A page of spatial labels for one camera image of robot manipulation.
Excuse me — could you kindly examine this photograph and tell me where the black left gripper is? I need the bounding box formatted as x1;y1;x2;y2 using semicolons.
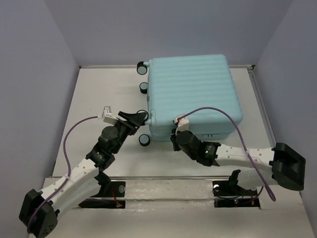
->
112;112;147;155

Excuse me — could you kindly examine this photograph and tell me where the light blue hard-shell suitcase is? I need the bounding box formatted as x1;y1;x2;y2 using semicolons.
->
136;55;243;142

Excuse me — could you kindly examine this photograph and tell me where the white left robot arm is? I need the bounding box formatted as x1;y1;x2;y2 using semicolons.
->
19;110;148;238

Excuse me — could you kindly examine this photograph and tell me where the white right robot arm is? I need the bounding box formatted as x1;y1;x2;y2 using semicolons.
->
170;129;306;194

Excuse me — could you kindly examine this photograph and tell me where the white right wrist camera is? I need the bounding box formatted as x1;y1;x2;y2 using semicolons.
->
174;115;190;135

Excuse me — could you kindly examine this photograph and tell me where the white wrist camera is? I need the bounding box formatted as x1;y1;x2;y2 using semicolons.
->
174;115;190;135
98;106;117;125

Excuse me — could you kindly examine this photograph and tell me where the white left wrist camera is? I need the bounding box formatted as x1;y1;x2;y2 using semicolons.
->
98;106;117;125

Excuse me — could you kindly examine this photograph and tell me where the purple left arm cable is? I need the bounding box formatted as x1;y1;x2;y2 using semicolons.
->
26;116;105;234

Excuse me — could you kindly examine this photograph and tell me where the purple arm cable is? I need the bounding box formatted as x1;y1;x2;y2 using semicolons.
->
177;107;277;202
26;116;105;234

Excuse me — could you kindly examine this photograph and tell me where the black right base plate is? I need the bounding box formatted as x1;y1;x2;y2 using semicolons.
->
212;180;261;208

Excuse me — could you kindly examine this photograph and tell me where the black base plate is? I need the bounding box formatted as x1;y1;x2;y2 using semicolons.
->
78;180;126;209
212;180;261;208

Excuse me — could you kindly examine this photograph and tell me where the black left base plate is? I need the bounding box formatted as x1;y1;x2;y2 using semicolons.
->
78;180;126;209

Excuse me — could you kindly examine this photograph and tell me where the aluminium table rail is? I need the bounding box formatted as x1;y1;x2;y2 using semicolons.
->
248;65;276;146

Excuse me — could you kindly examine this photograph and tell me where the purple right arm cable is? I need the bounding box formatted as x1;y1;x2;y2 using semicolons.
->
177;107;277;202

